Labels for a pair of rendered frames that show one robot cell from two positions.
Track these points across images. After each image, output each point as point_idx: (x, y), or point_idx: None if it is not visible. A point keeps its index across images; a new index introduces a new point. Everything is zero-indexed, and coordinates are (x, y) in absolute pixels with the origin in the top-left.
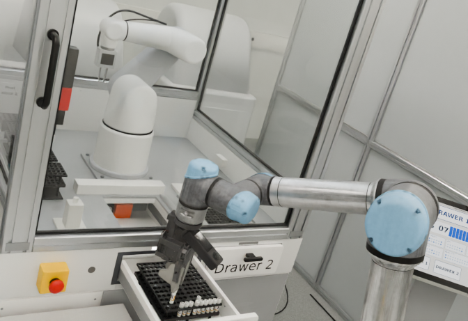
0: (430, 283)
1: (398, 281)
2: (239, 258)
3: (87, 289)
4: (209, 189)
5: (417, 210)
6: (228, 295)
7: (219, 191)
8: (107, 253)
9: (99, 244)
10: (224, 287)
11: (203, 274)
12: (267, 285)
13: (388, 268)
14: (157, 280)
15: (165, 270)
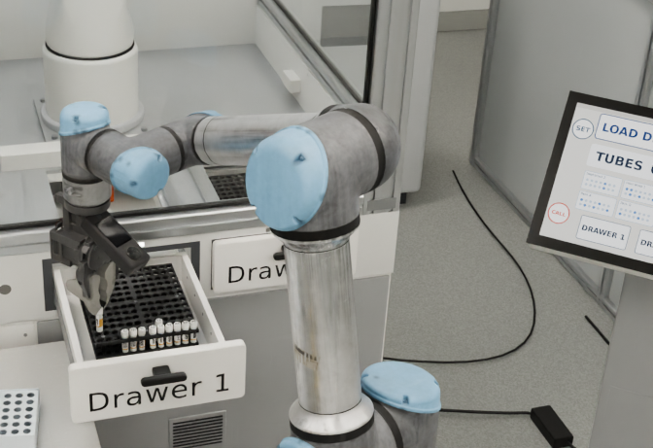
0: (635, 274)
1: (313, 269)
2: (272, 255)
3: (7, 320)
4: (86, 151)
5: (300, 156)
6: (274, 319)
7: (99, 151)
8: (24, 262)
9: (6, 249)
10: (261, 305)
11: (191, 286)
12: None
13: (293, 250)
14: None
15: (73, 281)
